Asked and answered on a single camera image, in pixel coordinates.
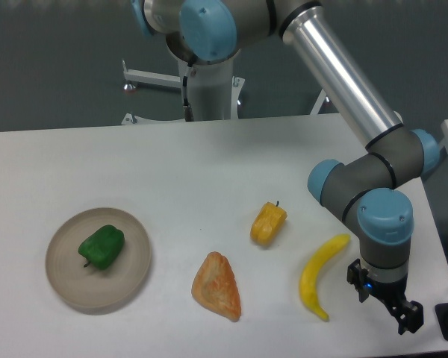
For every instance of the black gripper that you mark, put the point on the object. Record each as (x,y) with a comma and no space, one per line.
(388,286)

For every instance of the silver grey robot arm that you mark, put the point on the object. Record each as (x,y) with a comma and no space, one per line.
(364,195)

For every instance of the yellow bell pepper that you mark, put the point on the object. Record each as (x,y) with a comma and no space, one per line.
(267,224)

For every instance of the green bell pepper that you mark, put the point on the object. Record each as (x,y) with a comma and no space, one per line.
(102,247)

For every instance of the beige round plate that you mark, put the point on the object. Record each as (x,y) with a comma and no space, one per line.
(87,288)

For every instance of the yellow banana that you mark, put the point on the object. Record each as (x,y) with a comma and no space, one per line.
(309,276)

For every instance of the orange triangular pastry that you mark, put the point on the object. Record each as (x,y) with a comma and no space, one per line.
(215,288)

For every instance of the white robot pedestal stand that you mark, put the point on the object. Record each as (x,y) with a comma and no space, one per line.
(207,91)

